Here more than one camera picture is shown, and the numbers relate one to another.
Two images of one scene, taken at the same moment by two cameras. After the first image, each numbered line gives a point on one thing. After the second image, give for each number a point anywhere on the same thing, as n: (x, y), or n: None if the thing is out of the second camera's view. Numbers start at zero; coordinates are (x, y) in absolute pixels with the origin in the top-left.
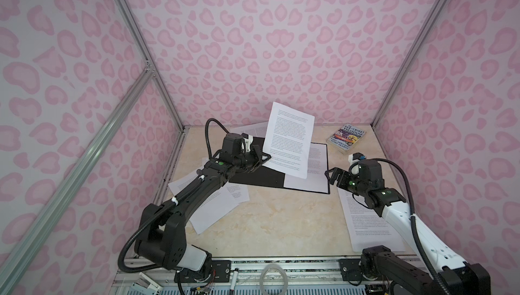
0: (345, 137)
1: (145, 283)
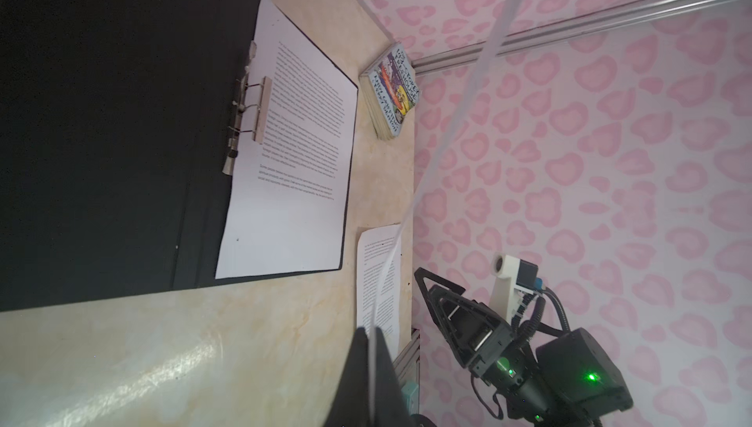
0: (390, 89)
1: None
